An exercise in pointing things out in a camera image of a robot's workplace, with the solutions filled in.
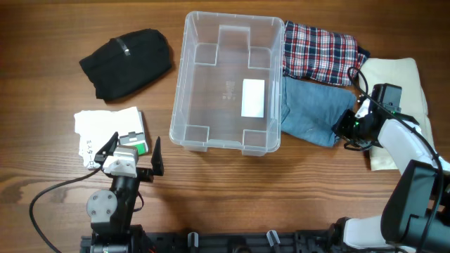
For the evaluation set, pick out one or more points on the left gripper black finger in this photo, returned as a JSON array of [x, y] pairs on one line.
[[156, 160], [107, 150]]

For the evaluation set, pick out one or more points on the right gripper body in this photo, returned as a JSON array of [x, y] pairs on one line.
[[350, 127]]

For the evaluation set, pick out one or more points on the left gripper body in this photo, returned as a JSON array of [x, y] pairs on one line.
[[145, 174]]

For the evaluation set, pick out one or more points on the white printed shirt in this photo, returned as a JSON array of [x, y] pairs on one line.
[[96, 127]]

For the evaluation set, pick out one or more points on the blue denim jeans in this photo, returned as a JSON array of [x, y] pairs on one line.
[[310, 110]]

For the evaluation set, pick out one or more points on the black garment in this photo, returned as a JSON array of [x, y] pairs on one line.
[[127, 63]]

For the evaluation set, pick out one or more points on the red navy plaid shirt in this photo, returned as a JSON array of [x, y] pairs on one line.
[[320, 55]]

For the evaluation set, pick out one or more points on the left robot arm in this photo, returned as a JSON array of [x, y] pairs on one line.
[[111, 210]]

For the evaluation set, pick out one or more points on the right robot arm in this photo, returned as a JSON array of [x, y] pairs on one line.
[[416, 216]]

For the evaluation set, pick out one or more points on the folded cream cloth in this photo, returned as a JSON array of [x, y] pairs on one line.
[[408, 84]]

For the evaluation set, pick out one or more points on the clear plastic storage bin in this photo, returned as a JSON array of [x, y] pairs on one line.
[[219, 51]]

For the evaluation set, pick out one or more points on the white label in bin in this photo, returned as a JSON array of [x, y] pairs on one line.
[[253, 98]]

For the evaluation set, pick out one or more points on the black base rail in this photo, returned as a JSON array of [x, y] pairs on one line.
[[268, 242]]

